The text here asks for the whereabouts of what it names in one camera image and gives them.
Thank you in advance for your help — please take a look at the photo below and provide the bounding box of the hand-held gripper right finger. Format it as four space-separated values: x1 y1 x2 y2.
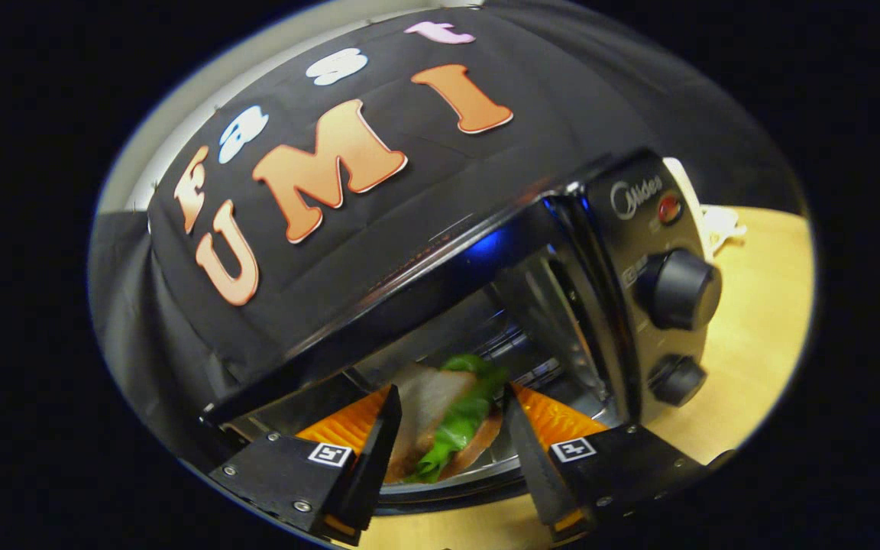
503 382 735 543

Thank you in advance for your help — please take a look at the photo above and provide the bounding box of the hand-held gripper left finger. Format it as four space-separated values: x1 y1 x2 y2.
209 384 403 546

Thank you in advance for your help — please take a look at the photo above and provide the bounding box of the bread and lettuce sandwich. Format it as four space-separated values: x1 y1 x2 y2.
385 353 510 484

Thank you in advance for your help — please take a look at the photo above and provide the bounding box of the black toaster oven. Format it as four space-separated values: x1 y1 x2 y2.
199 149 723 516

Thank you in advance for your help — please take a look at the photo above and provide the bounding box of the white bread toaster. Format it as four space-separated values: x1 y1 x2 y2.
663 157 716 260

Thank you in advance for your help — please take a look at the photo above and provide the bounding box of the white dish with green bits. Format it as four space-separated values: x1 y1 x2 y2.
704 206 748 257

